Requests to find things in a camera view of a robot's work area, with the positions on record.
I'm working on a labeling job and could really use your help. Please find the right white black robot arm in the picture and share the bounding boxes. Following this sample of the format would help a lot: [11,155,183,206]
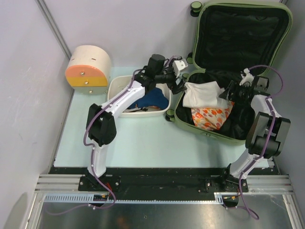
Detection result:
[220,76,291,191]

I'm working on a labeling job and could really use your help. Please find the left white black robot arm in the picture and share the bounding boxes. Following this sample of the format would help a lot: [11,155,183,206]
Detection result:
[83,54,188,191]

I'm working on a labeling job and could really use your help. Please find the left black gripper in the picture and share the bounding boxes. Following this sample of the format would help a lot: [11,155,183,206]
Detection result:
[155,59,187,95]

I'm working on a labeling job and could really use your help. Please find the black white striped garment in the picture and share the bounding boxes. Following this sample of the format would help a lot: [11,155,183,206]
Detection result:
[125,106,159,113]

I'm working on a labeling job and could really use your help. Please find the white orange patterned cloth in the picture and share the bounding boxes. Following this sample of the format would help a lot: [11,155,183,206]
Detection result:
[191,101,234,131]

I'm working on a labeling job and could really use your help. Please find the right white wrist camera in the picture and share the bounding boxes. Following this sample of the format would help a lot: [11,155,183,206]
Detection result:
[239,68,254,87]

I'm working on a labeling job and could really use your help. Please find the green hard-shell suitcase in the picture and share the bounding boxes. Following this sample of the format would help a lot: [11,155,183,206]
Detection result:
[165,0,293,145]

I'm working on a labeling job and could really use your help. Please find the navy blue garment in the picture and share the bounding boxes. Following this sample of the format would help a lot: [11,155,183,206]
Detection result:
[135,88,169,110]

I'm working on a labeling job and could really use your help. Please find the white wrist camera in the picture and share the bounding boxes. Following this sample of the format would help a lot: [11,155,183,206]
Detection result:
[239,68,254,87]
[172,59,188,77]

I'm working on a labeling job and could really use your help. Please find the aluminium frame rail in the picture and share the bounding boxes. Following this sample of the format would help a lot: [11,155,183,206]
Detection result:
[35,174,294,195]

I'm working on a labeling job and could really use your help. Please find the plain white garment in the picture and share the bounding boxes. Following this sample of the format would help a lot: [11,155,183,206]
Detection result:
[183,81,227,108]

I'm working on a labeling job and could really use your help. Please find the white rectangular plastic basin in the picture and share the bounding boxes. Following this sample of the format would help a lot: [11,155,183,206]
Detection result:
[107,75,172,118]

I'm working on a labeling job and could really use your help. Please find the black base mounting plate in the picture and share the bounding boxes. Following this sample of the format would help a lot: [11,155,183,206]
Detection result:
[49,167,278,200]

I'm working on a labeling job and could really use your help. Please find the white slotted cable duct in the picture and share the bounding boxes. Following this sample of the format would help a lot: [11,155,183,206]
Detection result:
[44,192,226,205]

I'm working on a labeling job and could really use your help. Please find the cream drawer box orange fronts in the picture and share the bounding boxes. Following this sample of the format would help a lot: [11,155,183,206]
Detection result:
[65,45,112,94]

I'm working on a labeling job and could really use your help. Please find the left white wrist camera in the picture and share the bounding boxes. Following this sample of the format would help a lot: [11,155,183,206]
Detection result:
[172,59,188,77]

